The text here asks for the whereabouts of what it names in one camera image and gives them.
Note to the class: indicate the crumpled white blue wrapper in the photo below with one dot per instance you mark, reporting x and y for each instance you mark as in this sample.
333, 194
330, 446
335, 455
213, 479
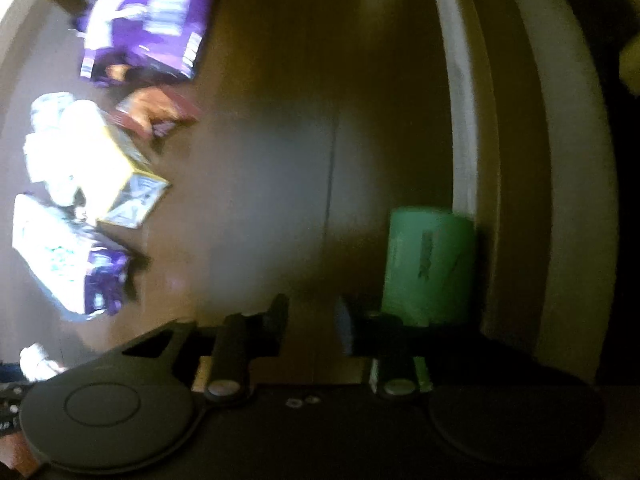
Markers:
55, 109

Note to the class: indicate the purple snack bag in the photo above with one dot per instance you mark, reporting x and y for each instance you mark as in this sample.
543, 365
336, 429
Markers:
150, 20

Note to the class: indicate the white printed packet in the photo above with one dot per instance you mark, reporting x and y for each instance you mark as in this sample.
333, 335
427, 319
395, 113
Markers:
55, 250

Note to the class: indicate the small white yellow bottle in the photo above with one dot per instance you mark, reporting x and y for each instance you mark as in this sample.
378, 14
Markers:
90, 160

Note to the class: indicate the white crumpled tissue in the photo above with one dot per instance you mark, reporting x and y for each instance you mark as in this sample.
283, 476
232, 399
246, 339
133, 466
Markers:
40, 360

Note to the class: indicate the brown orange snack wrapper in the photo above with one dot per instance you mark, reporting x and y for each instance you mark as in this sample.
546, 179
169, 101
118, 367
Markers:
150, 110

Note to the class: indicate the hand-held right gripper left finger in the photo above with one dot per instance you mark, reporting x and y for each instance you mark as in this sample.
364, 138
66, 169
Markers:
279, 321

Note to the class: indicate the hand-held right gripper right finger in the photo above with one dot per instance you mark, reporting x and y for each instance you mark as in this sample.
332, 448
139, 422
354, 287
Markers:
345, 327

